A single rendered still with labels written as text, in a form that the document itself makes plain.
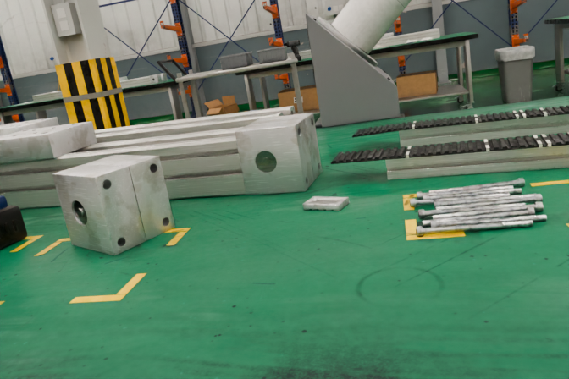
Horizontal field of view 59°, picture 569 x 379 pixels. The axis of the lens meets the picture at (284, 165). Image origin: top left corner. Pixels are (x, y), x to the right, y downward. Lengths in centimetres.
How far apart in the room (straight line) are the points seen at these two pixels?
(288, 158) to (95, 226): 26
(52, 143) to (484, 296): 70
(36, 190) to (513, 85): 523
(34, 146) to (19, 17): 966
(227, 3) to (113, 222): 824
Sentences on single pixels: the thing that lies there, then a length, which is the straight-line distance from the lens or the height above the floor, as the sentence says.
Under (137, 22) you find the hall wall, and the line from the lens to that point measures 935.
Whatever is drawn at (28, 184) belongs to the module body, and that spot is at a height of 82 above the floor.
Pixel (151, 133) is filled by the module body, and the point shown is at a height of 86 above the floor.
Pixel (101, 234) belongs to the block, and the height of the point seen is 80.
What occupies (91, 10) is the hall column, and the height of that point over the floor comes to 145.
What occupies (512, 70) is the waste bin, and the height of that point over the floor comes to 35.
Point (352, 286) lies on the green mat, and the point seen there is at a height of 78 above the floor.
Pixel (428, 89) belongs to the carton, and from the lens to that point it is 563.
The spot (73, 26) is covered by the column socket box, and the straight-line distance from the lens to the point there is 415.
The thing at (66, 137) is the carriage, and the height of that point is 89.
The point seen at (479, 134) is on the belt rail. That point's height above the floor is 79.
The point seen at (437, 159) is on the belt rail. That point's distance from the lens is 70.
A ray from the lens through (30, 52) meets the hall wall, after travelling 1049.
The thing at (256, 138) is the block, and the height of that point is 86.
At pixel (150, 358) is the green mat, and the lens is 40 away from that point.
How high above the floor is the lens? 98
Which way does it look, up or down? 13 degrees down
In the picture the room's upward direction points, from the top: 10 degrees counter-clockwise
